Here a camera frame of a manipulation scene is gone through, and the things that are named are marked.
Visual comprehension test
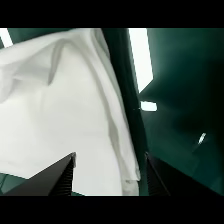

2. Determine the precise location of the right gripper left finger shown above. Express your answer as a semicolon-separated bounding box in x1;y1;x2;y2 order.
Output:
2;151;77;197

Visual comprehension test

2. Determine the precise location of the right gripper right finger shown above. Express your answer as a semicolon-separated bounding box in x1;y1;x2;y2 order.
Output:
144;151;215;197

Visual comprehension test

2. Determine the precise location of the white T-shirt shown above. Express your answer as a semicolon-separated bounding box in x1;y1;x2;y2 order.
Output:
0;28;142;197

